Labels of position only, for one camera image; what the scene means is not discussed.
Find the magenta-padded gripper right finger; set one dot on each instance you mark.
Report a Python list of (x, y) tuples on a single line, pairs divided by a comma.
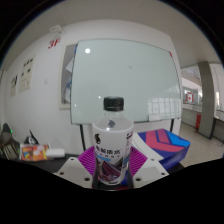
[(137, 161)]

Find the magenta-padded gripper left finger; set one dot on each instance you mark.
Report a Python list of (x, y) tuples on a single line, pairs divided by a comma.
[(87, 160)]

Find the clear black-capped drink bottle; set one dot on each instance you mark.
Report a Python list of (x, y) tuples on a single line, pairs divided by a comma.
[(112, 143)]

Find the white whiteboard eraser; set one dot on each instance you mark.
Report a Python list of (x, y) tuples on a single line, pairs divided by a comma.
[(55, 153)]

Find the blue white magenta cardboard box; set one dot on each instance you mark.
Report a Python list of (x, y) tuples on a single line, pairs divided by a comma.
[(166, 146)]

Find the orange colourful magazine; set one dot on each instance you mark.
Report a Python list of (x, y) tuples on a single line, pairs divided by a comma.
[(33, 152)]

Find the red floor cabinet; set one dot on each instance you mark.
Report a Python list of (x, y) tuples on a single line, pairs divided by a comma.
[(198, 121)]

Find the grey pin board with papers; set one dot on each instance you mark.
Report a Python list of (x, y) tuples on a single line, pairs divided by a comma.
[(66, 83)]

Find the whiteboard on stand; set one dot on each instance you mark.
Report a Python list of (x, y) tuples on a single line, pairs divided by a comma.
[(126, 80)]

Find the red white flag poster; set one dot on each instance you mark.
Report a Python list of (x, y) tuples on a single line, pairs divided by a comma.
[(190, 98)]

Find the white ceiling device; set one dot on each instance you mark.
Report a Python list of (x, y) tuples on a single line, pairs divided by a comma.
[(57, 30)]

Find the small white wall poster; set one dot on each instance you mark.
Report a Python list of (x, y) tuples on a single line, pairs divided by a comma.
[(13, 85)]

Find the large white wall poster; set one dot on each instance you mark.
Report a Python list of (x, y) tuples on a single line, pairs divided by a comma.
[(26, 73)]

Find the red wall sign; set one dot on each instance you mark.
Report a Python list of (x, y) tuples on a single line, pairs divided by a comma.
[(54, 43)]

